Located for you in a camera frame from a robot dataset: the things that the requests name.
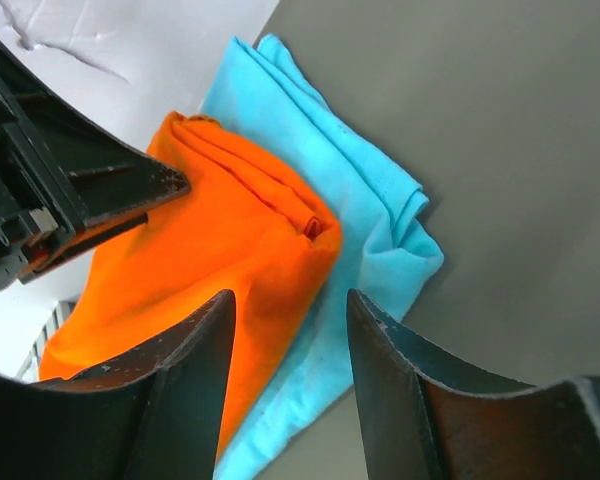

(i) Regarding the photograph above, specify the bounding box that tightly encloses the folded light blue t-shirt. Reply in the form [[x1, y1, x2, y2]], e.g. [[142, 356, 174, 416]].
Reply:
[[202, 34, 444, 479]]

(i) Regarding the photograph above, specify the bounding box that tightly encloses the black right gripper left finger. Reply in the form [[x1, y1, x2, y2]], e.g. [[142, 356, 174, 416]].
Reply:
[[0, 290, 235, 479]]

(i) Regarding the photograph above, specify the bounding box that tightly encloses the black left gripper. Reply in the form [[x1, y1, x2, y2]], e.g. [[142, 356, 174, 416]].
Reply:
[[0, 42, 190, 291]]

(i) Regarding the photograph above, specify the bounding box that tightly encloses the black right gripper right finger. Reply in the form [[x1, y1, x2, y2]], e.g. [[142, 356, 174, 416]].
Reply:
[[347, 290, 600, 479]]

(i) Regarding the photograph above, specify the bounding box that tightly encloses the orange t-shirt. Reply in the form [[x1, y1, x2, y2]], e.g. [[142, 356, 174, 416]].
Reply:
[[39, 112, 343, 450]]

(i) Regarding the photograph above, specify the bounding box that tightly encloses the aluminium side frame rail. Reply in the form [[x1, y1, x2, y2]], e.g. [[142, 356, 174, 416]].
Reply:
[[15, 301, 76, 383]]

